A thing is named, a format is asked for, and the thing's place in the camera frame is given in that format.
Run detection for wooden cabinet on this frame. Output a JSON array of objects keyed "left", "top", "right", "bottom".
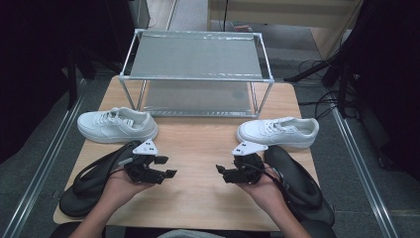
[{"left": 207, "top": 0, "right": 365, "bottom": 60}]

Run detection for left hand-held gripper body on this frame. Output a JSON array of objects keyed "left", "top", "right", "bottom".
[{"left": 124, "top": 138, "right": 166, "bottom": 185}]

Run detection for black slipper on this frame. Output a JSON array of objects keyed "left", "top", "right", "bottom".
[
  {"left": 58, "top": 140, "right": 144, "bottom": 218},
  {"left": 263, "top": 145, "right": 336, "bottom": 228}
]

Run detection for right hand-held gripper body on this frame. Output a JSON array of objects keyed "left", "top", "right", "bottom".
[{"left": 224, "top": 141, "right": 269, "bottom": 184}]

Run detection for black chair armrest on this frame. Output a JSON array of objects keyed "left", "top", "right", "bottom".
[
  {"left": 299, "top": 219, "right": 338, "bottom": 238},
  {"left": 49, "top": 221, "right": 107, "bottom": 238}
]

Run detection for black stand legs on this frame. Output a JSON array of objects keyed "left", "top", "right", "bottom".
[{"left": 282, "top": 54, "right": 351, "bottom": 118}]

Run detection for white sneaker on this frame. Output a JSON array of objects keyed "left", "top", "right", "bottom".
[
  {"left": 76, "top": 106, "right": 159, "bottom": 144},
  {"left": 236, "top": 116, "right": 321, "bottom": 149}
]

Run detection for black stand post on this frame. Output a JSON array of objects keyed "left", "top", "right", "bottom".
[{"left": 65, "top": 49, "right": 79, "bottom": 111}]

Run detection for small red object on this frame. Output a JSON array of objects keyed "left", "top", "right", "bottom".
[{"left": 232, "top": 22, "right": 254, "bottom": 33}]

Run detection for grey metal cabinet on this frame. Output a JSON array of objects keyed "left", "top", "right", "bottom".
[{"left": 128, "top": 0, "right": 152, "bottom": 30}]

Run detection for person's grey shirt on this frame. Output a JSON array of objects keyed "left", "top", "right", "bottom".
[{"left": 157, "top": 229, "right": 213, "bottom": 238}]

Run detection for right hand-held gripper cable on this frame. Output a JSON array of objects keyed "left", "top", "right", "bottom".
[{"left": 246, "top": 162, "right": 302, "bottom": 220}]

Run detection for metal floor rail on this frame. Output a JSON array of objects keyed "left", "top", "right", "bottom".
[
  {"left": 330, "top": 105, "right": 401, "bottom": 238},
  {"left": 0, "top": 78, "right": 87, "bottom": 238}
]

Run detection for black floor cables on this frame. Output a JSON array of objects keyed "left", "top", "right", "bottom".
[{"left": 297, "top": 59, "right": 343, "bottom": 121}]

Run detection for person's right hand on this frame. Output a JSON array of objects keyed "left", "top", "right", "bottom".
[{"left": 237, "top": 166, "right": 292, "bottom": 218}]

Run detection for person's left hand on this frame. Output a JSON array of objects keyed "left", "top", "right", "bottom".
[{"left": 98, "top": 168, "right": 156, "bottom": 215}]

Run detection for metal two-tier shoe rack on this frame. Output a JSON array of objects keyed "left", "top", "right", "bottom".
[{"left": 118, "top": 28, "right": 275, "bottom": 119}]

